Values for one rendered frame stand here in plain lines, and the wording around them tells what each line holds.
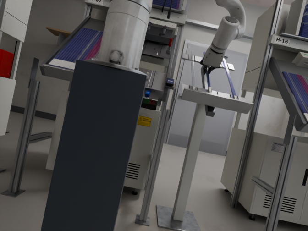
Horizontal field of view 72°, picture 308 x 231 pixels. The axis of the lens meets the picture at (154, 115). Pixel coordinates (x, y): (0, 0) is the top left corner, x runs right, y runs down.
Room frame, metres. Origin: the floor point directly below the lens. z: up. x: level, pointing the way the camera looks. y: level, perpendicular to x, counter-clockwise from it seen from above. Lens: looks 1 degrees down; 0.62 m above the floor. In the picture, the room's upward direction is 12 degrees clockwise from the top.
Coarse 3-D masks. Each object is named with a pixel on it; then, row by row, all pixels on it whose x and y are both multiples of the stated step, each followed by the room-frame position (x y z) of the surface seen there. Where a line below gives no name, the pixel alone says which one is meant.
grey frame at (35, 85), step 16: (160, 16) 1.62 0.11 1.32; (176, 16) 1.62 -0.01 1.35; (176, 48) 1.66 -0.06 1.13; (32, 80) 1.14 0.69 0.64; (32, 96) 1.14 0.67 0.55; (32, 112) 1.15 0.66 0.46; (160, 128) 1.15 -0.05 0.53; (160, 144) 1.15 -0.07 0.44; (16, 160) 1.14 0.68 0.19; (16, 176) 1.14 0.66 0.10; (144, 208) 1.15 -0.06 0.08
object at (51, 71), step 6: (48, 66) 1.12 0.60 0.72; (54, 66) 1.12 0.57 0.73; (48, 72) 1.15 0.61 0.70; (54, 72) 1.14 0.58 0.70; (60, 72) 1.14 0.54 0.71; (66, 72) 1.13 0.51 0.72; (72, 72) 1.13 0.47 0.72; (60, 78) 1.17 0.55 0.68; (66, 78) 1.16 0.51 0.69; (144, 90) 1.14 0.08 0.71; (150, 90) 1.13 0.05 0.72; (156, 90) 1.12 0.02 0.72; (162, 90) 1.13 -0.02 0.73; (144, 96) 1.17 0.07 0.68; (150, 96) 1.16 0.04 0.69; (156, 96) 1.15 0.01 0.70; (162, 96) 1.15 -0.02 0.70
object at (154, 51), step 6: (90, 18) 1.63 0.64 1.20; (90, 24) 1.57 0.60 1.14; (96, 24) 1.58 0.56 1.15; (102, 24) 1.60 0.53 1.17; (102, 30) 1.53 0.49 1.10; (144, 42) 1.50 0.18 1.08; (150, 42) 1.52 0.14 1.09; (156, 42) 1.53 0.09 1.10; (144, 48) 1.45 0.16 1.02; (150, 48) 1.46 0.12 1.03; (156, 48) 1.47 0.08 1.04; (162, 48) 1.48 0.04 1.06; (144, 54) 1.47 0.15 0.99; (150, 54) 1.41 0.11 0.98; (156, 54) 1.42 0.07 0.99; (162, 54) 1.43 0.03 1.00; (168, 54) 1.44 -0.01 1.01
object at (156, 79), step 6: (144, 72) 1.25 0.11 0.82; (150, 72) 1.26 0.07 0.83; (156, 72) 1.27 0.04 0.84; (162, 72) 1.28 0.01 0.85; (150, 78) 1.22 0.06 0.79; (156, 78) 1.23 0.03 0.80; (162, 78) 1.24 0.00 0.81; (150, 84) 1.18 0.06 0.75; (156, 84) 1.19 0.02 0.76; (162, 84) 1.20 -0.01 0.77
